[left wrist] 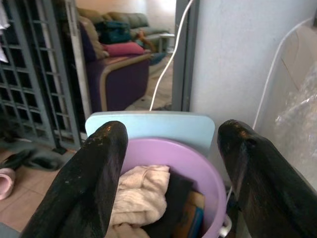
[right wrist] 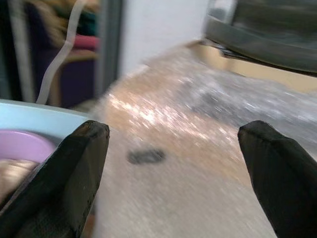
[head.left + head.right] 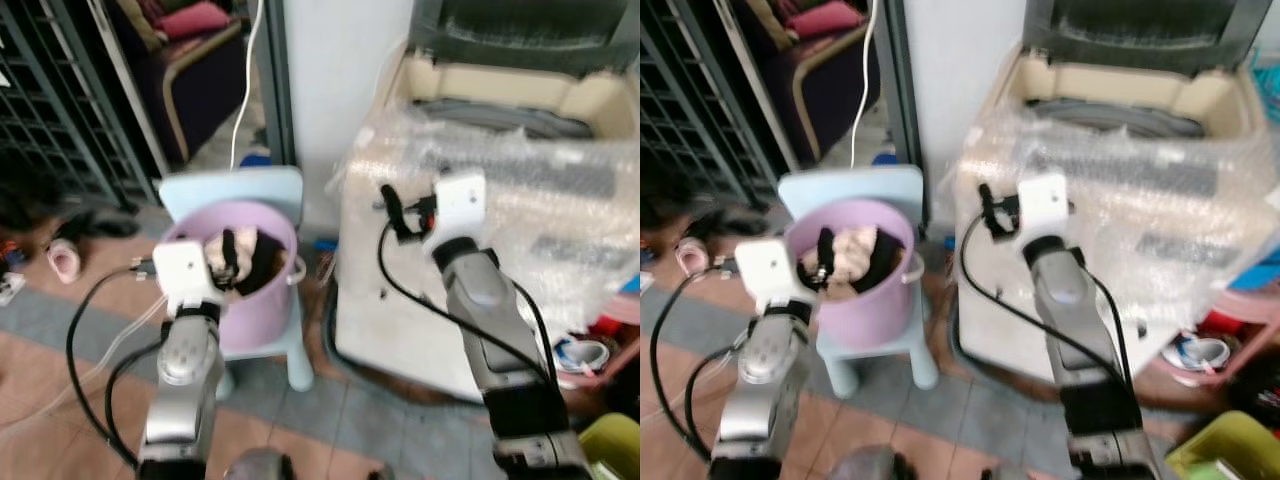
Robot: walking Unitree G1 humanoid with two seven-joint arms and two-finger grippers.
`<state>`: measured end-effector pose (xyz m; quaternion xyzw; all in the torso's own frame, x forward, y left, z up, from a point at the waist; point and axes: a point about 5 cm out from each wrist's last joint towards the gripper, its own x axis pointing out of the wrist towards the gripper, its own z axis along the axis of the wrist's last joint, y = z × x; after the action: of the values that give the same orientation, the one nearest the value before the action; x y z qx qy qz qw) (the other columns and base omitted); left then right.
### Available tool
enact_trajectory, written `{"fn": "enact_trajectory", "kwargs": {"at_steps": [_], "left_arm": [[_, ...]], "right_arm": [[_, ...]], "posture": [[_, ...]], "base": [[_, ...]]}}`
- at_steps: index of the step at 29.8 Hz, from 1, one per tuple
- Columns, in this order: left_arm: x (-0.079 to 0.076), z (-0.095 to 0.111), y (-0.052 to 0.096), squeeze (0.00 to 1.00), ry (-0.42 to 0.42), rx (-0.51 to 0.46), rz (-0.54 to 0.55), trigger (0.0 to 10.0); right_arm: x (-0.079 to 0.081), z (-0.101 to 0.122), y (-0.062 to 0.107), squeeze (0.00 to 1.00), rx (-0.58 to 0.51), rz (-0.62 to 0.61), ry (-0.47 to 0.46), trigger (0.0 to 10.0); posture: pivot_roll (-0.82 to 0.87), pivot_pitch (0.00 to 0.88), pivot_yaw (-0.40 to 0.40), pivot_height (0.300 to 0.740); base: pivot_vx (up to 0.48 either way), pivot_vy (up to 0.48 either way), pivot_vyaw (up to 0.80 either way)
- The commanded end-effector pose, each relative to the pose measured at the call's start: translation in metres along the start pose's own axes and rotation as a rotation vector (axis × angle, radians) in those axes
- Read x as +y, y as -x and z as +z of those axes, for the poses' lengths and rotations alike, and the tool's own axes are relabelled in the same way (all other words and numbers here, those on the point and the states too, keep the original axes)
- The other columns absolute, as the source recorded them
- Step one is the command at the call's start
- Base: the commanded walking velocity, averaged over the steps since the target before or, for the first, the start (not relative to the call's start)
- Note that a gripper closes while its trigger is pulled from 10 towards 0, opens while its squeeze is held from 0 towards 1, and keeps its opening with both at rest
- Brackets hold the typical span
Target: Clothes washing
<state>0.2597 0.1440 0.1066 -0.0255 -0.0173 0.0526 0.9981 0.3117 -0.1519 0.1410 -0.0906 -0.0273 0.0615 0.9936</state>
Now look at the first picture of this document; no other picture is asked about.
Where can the cream knitted garment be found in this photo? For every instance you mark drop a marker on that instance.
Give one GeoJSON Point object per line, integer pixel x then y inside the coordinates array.
{"type": "Point", "coordinates": [141, 196]}

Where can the grey door frame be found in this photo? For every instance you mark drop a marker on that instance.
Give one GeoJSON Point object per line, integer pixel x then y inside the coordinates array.
{"type": "Point", "coordinates": [185, 54]}

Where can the light blue plastic stool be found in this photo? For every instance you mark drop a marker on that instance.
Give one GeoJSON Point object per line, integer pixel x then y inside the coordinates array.
{"type": "Point", "coordinates": [161, 126]}

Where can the teal bag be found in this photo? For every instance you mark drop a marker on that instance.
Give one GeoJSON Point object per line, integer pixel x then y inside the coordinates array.
{"type": "Point", "coordinates": [115, 31]}

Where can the dark green floor cloth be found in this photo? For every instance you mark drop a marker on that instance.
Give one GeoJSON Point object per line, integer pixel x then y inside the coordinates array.
{"type": "Point", "coordinates": [32, 155]}

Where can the black garment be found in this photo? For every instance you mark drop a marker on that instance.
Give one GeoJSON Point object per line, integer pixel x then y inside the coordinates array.
{"type": "Point", "coordinates": [177, 198]}

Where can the clear plastic bag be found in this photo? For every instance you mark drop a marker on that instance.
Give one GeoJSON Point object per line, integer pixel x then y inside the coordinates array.
{"type": "Point", "coordinates": [299, 119]}

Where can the pink cushion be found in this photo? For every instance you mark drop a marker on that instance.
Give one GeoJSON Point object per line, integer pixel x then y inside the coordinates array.
{"type": "Point", "coordinates": [123, 48]}

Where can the small white side table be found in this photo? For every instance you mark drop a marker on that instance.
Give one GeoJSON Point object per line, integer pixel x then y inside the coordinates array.
{"type": "Point", "coordinates": [166, 42]}

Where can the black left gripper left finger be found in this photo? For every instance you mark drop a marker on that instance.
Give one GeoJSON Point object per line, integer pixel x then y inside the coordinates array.
{"type": "Point", "coordinates": [81, 183]}

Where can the purple armchair with beige trim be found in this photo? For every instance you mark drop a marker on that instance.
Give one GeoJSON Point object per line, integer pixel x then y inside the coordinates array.
{"type": "Point", "coordinates": [119, 79]}

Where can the grey metal grille gate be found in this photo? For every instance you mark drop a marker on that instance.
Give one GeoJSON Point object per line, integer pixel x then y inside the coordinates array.
{"type": "Point", "coordinates": [32, 74]}

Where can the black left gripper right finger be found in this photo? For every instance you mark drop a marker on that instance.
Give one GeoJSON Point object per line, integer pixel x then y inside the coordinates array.
{"type": "Point", "coordinates": [265, 183]}

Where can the pink slipper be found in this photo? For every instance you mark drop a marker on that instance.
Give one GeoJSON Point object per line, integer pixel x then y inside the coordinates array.
{"type": "Point", "coordinates": [6, 182]}

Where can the green sofa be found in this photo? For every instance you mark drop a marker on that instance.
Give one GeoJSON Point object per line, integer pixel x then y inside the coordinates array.
{"type": "Point", "coordinates": [146, 24]}

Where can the brown and blue garment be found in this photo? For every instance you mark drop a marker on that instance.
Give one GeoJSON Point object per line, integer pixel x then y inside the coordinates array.
{"type": "Point", "coordinates": [195, 215]}

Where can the purple plastic laundry bucket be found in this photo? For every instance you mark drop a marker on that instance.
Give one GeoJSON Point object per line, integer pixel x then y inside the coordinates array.
{"type": "Point", "coordinates": [198, 173]}

